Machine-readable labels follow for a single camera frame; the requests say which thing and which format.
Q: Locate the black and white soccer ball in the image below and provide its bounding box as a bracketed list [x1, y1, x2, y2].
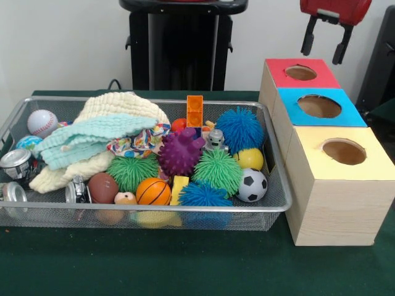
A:
[236, 168, 268, 203]

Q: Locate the wire mesh bin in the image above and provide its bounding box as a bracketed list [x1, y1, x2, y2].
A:
[0, 95, 293, 232]

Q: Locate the colourful patterned cloth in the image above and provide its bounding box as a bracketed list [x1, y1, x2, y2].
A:
[107, 123, 172, 158]

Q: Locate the cream knitted cloth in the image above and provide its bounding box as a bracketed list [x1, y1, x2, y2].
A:
[29, 91, 170, 194]

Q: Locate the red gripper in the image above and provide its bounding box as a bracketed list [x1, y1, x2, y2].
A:
[299, 0, 373, 65]

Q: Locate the large blue koosh ball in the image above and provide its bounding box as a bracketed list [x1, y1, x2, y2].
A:
[215, 106, 266, 155]

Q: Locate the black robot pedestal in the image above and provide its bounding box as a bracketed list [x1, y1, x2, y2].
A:
[118, 0, 249, 91]

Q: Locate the crushed black silver can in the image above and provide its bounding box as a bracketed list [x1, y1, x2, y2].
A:
[0, 149, 41, 189]

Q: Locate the black upright panel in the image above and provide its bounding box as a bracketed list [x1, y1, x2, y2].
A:
[355, 4, 395, 130]

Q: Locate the purple spiky toy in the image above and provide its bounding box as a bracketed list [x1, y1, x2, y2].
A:
[159, 127, 206, 177]

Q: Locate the crushed red silver can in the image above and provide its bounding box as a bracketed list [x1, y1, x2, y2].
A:
[65, 175, 93, 204]

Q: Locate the green koosh ball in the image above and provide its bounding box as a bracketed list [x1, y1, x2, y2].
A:
[193, 150, 244, 198]

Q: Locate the mint knitted cloth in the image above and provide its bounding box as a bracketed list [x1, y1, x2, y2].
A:
[32, 113, 159, 171]

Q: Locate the wooden box with three holes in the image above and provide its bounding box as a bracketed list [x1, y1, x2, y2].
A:
[258, 57, 395, 247]

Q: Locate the orange basketball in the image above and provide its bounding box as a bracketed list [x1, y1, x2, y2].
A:
[135, 178, 172, 206]

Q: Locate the dark green tablecloth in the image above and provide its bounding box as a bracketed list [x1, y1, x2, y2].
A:
[0, 89, 395, 296]

